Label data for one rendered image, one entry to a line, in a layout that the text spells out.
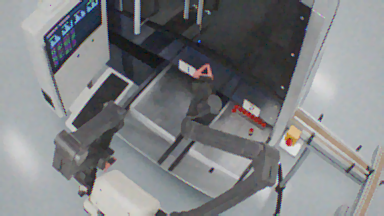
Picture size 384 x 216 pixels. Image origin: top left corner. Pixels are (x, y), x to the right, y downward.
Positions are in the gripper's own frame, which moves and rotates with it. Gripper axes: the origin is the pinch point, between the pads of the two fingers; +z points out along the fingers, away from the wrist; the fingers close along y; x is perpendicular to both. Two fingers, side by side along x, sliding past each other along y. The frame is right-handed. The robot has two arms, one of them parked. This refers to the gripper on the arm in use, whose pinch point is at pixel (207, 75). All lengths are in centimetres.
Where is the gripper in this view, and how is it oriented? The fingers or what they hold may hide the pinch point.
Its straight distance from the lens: 155.7
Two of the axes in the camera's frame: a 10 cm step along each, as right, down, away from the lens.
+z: 2.5, -7.7, 5.9
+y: -0.7, -6.2, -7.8
